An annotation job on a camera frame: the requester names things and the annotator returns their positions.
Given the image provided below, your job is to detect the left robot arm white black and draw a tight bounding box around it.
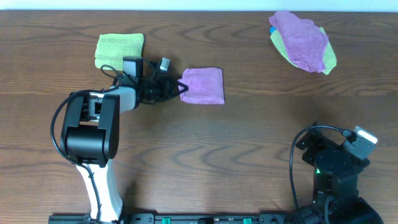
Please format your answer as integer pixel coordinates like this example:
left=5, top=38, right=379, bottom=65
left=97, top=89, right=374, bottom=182
left=53, top=75, right=188, bottom=223

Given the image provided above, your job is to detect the black camera cable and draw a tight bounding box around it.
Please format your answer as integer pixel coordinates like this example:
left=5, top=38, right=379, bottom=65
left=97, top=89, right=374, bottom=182
left=289, top=124, right=352, bottom=224
left=50, top=64, right=125, bottom=224

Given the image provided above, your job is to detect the blue cloth under pile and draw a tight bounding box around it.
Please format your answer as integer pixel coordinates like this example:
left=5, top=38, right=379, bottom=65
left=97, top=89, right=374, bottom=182
left=269, top=27, right=276, bottom=34

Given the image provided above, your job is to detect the purple microfiber cloth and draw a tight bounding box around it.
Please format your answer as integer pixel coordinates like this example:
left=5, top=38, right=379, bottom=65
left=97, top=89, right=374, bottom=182
left=179, top=67, right=225, bottom=105

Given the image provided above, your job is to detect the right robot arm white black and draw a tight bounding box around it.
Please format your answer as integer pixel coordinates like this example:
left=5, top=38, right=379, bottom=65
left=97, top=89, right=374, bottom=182
left=291, top=123, right=383, bottom=224

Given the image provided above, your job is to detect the left black camera cable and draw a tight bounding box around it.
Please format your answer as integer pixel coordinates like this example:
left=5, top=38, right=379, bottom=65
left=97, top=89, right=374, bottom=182
left=50, top=64, right=125, bottom=224

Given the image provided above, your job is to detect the right black camera cable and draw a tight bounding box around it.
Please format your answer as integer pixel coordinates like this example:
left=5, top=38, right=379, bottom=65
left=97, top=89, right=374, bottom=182
left=289, top=124, right=352, bottom=224

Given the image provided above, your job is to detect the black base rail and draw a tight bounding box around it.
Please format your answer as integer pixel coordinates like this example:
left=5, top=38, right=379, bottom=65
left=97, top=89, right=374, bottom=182
left=48, top=212, right=299, bottom=224

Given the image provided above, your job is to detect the green cloth under pile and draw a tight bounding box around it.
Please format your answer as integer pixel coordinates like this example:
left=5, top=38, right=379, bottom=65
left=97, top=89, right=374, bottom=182
left=270, top=30, right=337, bottom=75

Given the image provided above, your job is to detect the crumpled purple cloth on pile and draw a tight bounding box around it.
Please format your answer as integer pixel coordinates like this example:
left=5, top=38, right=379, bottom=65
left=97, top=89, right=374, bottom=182
left=269, top=11, right=328, bottom=73

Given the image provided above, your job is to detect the folded green cloth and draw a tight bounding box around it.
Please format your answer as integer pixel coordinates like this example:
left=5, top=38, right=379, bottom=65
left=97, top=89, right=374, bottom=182
left=95, top=34, right=144, bottom=70

